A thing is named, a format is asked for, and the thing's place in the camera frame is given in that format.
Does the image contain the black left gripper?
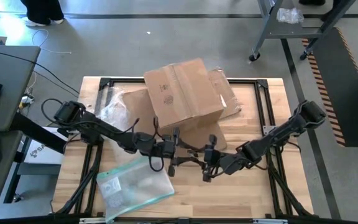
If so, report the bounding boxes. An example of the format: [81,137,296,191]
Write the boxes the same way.
[135,127,205,177]

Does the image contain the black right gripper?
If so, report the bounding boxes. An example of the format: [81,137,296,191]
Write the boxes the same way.
[187,135,245,183]

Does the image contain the brown cardboard box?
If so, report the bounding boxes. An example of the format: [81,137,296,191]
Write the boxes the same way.
[121,57,242,152]

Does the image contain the clear bubble wrap sheet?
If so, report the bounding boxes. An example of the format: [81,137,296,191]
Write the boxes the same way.
[99,86,136,133]

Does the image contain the white printed card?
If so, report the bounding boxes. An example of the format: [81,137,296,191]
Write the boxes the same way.
[99,176,123,200]

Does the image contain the white printed box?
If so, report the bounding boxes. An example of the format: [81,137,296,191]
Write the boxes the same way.
[22,126,65,166]

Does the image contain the black desk support bar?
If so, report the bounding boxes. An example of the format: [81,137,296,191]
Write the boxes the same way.
[9,111,67,156]

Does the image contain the grey metal cart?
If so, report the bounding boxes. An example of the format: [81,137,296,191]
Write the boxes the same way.
[249,0,357,62]

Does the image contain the dark platform hazard stripes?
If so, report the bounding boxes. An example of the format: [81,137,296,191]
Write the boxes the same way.
[301,27,358,148]

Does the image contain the clear plastic bag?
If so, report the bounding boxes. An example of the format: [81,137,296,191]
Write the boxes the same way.
[276,7,305,25]

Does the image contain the power strip with plugs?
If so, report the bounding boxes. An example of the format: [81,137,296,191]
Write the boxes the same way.
[17,93,36,110]

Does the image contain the grey desk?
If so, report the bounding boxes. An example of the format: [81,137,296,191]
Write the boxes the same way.
[0,44,42,220]

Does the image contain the person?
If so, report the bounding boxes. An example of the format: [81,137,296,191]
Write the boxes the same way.
[20,0,65,27]

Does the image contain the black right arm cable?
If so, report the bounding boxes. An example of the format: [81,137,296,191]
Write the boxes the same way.
[202,166,229,180]

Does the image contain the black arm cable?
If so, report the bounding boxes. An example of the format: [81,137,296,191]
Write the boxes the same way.
[149,155,165,173]
[202,166,229,180]

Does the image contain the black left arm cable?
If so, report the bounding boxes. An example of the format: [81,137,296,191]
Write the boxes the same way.
[149,155,165,173]

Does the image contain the silver mounting bracket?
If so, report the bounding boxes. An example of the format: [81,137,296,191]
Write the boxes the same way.
[262,124,276,136]

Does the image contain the black aluminium table frame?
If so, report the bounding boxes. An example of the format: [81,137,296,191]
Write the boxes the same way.
[48,77,316,218]

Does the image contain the silver aluminium rail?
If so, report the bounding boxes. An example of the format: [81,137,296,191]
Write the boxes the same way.
[78,217,108,224]
[252,218,289,224]

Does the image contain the black desk cable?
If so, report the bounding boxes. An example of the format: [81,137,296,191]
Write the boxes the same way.
[0,47,81,95]

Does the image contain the white floor cable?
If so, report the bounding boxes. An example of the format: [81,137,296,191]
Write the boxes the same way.
[31,29,73,55]

